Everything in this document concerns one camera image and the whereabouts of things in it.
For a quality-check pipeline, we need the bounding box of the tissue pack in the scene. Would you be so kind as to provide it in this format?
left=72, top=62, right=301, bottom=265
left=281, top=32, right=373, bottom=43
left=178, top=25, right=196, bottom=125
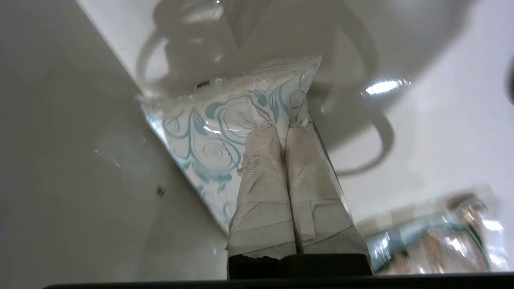
left=139, top=55, right=322, bottom=233

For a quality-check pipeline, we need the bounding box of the white drawer with recessed handle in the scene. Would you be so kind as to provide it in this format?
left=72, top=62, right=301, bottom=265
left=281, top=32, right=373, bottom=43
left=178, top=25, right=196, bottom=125
left=0, top=0, right=514, bottom=281

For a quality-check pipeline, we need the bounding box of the snack bag with green label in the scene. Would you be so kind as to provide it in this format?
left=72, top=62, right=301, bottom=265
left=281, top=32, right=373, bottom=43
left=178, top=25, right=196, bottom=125
left=365, top=189, right=512, bottom=275

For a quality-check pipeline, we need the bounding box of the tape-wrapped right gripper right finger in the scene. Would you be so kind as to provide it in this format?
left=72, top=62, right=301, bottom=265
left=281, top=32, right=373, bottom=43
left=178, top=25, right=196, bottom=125
left=284, top=120, right=372, bottom=261

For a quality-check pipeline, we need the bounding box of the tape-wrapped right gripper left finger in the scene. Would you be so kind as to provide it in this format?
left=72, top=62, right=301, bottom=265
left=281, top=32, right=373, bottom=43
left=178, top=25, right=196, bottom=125
left=227, top=122, right=298, bottom=278

